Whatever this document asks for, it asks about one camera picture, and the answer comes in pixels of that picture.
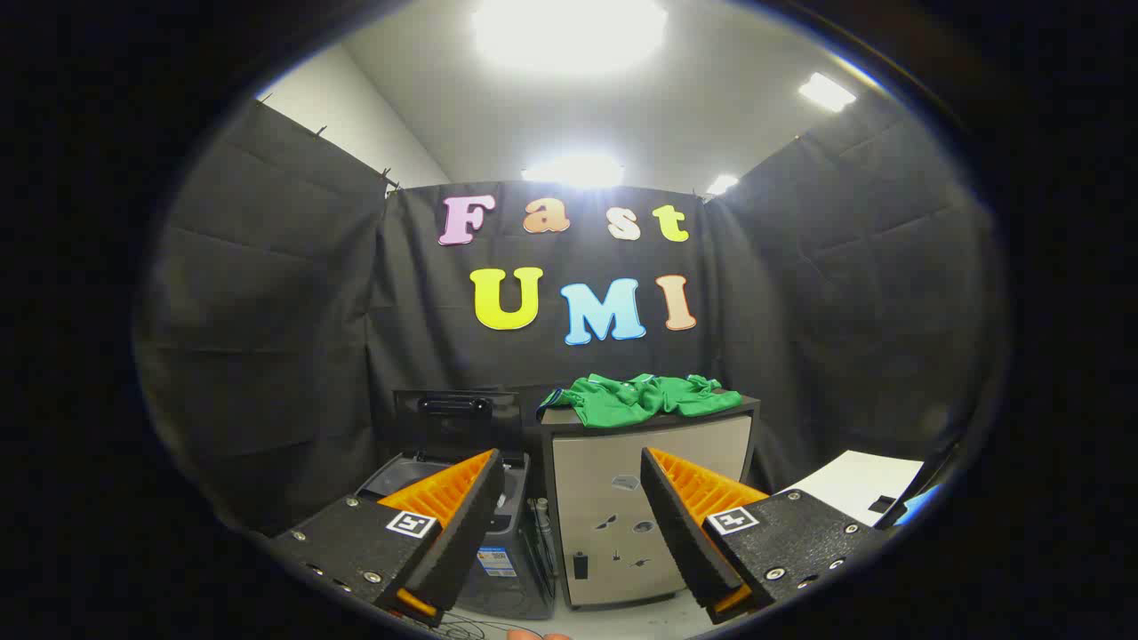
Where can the grey washing machine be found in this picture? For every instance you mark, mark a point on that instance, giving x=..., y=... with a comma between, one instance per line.
x=516, y=569

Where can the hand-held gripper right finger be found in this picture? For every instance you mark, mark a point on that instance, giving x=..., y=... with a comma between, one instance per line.
x=680, y=533

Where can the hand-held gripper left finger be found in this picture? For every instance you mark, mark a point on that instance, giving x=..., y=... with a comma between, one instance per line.
x=467, y=524

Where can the green polo shirt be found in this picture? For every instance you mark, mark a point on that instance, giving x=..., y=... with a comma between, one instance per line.
x=636, y=400

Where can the black backdrop cloth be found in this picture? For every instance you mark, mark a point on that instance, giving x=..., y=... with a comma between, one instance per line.
x=284, y=338

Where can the white paper sheet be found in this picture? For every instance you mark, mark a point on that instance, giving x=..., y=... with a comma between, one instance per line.
x=853, y=480

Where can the dark washing machine lid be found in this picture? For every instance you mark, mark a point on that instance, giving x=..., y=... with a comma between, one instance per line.
x=453, y=431

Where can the rectangular ceiling light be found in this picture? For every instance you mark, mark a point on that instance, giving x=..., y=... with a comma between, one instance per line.
x=827, y=92

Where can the beige cabinet with dark top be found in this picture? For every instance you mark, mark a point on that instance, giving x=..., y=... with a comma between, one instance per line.
x=605, y=471

